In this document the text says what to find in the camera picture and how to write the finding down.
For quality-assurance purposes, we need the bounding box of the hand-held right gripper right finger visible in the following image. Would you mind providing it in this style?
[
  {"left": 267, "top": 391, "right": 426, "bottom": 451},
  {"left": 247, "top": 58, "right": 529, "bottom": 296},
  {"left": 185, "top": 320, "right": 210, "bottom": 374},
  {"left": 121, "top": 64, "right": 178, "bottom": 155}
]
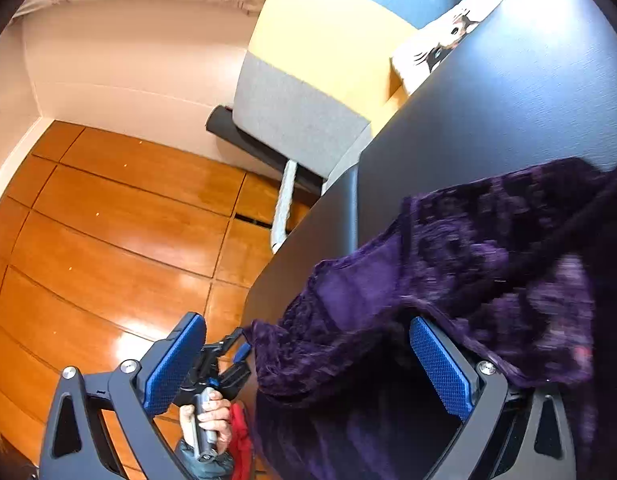
[{"left": 409, "top": 316, "right": 577, "bottom": 480}]

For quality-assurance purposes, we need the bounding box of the purple velvet embroidered garment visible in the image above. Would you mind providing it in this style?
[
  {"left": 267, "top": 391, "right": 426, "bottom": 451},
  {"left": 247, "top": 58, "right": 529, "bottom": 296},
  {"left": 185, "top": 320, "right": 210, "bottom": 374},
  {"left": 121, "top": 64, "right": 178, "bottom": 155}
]
[{"left": 251, "top": 157, "right": 617, "bottom": 480}]

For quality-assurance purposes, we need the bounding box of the grey yellow blue sofa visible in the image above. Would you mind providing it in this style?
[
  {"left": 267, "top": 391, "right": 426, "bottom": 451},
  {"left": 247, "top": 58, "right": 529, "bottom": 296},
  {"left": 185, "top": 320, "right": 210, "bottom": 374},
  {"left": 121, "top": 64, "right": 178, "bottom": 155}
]
[{"left": 232, "top": 0, "right": 536, "bottom": 256}]

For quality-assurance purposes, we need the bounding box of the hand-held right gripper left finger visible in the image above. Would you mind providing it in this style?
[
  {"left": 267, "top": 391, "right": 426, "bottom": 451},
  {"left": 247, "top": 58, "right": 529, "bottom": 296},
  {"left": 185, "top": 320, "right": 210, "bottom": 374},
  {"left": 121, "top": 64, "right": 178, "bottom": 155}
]
[{"left": 38, "top": 311, "right": 209, "bottom": 480}]

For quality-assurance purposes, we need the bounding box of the red cloth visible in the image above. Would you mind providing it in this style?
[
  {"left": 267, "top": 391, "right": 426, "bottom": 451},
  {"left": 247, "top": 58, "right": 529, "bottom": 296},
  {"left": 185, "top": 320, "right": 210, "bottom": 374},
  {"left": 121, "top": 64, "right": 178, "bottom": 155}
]
[{"left": 227, "top": 402, "right": 256, "bottom": 480}]

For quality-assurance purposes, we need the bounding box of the person's left hand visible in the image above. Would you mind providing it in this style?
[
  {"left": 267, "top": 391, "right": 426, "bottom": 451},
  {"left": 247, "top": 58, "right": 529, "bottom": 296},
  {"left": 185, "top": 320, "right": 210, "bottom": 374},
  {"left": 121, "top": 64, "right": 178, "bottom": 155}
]
[{"left": 180, "top": 391, "right": 232, "bottom": 457}]

